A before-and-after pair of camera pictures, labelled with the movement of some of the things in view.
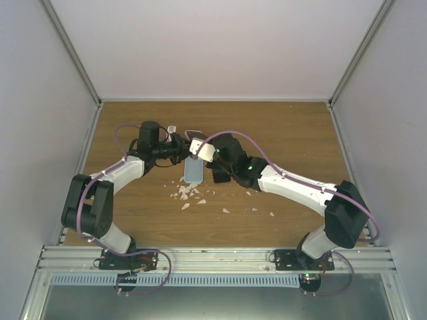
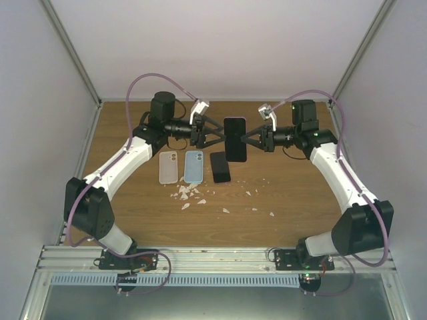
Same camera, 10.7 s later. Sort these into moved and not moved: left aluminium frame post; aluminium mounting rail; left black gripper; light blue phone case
Moved: left black gripper
Not moved: light blue phone case; left aluminium frame post; aluminium mounting rail
